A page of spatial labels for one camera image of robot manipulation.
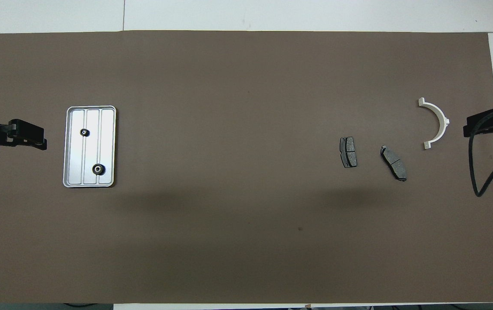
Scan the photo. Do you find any white half ring bracket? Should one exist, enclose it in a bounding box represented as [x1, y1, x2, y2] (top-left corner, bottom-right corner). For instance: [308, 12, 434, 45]
[418, 97, 450, 150]

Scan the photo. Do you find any dark grey brake pad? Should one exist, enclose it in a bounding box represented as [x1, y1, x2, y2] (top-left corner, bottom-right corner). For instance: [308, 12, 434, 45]
[380, 145, 408, 182]
[339, 136, 358, 168]

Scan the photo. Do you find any silver metal tray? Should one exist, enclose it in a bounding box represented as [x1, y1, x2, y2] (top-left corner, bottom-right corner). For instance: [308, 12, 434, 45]
[62, 105, 117, 188]

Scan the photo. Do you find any brown table mat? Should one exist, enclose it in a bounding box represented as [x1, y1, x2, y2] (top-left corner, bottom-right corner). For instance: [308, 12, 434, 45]
[0, 30, 493, 304]

